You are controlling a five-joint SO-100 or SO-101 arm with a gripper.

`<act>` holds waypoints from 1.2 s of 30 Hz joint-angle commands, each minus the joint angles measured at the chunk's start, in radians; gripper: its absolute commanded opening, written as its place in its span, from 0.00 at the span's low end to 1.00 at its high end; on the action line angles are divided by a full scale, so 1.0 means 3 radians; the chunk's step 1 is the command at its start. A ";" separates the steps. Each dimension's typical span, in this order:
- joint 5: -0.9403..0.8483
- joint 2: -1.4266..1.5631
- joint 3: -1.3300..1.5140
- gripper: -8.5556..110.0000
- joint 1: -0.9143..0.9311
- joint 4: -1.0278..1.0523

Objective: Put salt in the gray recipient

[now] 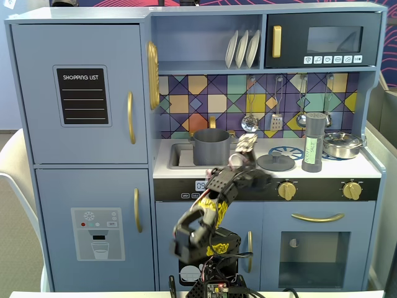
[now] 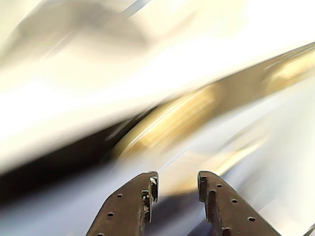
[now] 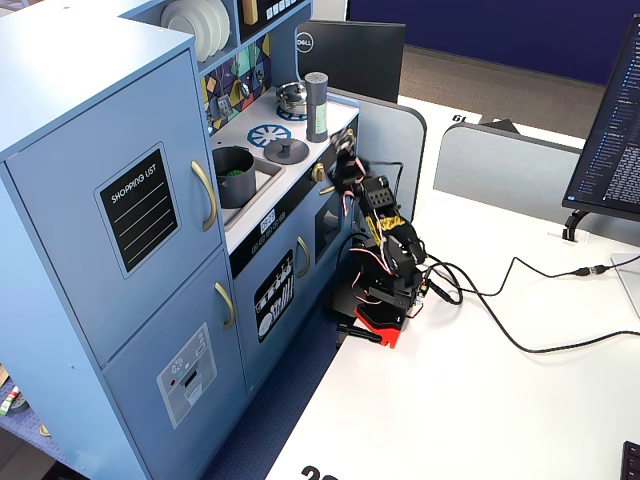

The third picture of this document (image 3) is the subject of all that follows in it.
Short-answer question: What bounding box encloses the white toy plate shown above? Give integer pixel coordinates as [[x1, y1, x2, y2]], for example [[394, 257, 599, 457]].
[[209, 0, 233, 49], [160, 2, 210, 63], [187, 0, 224, 56]]

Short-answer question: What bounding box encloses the blue toy kitchen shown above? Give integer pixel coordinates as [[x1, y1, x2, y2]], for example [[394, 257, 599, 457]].
[[0, 0, 361, 480]]

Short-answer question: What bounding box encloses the blue upper fridge door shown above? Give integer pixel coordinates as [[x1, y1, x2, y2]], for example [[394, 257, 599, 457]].
[[2, 48, 225, 369]]

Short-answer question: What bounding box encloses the gold freezer door handle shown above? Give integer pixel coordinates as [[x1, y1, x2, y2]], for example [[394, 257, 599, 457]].
[[214, 282, 237, 331]]

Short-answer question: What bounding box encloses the gray pot lid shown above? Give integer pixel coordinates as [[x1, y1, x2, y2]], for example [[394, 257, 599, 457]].
[[263, 138, 310, 165]]

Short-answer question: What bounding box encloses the blue lower freezer door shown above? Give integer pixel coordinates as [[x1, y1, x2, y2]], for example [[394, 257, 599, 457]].
[[102, 248, 249, 480]]

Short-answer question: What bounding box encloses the black monitor stand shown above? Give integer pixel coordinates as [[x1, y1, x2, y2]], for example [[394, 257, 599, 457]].
[[562, 209, 592, 243]]

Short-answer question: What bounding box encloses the gray desk partition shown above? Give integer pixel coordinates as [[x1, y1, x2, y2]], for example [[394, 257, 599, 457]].
[[432, 122, 587, 227], [327, 87, 429, 237]]

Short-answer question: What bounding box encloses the black shopping list board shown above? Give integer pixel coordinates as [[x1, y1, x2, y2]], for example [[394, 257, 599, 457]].
[[93, 142, 182, 280]]

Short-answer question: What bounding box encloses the silver laptop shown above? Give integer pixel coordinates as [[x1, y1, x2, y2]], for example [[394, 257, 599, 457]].
[[609, 252, 640, 320]]

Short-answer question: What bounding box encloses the red and black robot base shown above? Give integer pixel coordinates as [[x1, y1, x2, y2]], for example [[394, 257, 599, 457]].
[[323, 272, 432, 350]]

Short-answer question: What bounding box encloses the black power cable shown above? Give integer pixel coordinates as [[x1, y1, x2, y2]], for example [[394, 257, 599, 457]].
[[424, 257, 640, 355]]

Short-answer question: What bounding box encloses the monitor showing code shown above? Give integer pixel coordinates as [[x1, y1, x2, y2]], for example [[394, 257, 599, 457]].
[[561, 13, 640, 224]]

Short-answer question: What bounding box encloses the black table clamp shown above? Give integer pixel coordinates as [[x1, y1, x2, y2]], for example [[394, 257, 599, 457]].
[[337, 322, 384, 345]]

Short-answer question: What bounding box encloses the gray toy pot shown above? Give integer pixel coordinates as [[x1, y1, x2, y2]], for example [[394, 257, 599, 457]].
[[212, 145, 258, 210]]

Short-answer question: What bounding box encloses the toy oven door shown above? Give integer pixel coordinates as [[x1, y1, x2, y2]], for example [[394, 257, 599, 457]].
[[313, 188, 352, 262]]

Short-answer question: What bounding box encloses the stainless steel toy pot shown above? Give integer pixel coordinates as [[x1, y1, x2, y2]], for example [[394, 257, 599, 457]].
[[275, 81, 309, 117]]

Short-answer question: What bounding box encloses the black keyboard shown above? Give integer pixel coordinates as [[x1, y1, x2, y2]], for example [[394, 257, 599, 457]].
[[621, 440, 640, 480]]

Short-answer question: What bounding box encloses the black Dell monitor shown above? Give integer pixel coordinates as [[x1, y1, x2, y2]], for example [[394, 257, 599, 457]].
[[295, 19, 407, 104]]

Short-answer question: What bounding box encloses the gold fridge door handle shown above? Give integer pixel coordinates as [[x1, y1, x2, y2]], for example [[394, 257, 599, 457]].
[[191, 159, 219, 233]]

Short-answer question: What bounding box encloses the blue dishwasher door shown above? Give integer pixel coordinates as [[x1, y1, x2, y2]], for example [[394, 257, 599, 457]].
[[232, 219, 319, 396]]

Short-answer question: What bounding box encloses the black USB cable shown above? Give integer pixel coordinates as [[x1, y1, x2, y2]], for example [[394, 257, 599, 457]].
[[427, 255, 609, 301]]

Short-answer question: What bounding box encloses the red and green marker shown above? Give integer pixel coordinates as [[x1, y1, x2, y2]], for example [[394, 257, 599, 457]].
[[0, 384, 21, 417]]

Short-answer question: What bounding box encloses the gold dishwasher door handle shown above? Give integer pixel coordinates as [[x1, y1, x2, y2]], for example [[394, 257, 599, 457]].
[[296, 236, 312, 279]]

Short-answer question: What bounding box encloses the toy microwave panel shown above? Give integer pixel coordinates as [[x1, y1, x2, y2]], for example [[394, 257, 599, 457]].
[[238, 0, 314, 45]]

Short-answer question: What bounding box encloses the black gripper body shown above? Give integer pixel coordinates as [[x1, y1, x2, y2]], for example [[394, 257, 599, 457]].
[[333, 149, 370, 200]]

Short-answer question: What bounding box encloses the gray salt shaker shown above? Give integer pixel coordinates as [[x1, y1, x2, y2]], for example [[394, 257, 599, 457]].
[[303, 71, 331, 145]]

